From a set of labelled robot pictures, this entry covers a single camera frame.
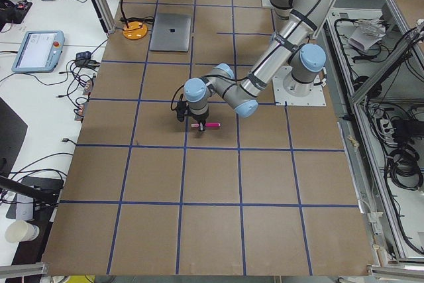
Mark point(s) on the white paper cup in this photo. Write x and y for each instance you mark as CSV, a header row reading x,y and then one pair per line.
x,y
21,231

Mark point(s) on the blue teach pendant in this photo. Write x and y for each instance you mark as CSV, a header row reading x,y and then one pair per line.
x,y
39,52

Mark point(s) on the silver laptop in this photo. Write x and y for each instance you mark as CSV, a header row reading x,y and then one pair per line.
x,y
171,33

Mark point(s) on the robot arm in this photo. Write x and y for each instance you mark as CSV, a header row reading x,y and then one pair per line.
x,y
286,47

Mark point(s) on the pink pen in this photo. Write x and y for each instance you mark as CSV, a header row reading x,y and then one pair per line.
x,y
208,125

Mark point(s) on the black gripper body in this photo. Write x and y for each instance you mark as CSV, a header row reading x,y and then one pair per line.
x,y
200,118

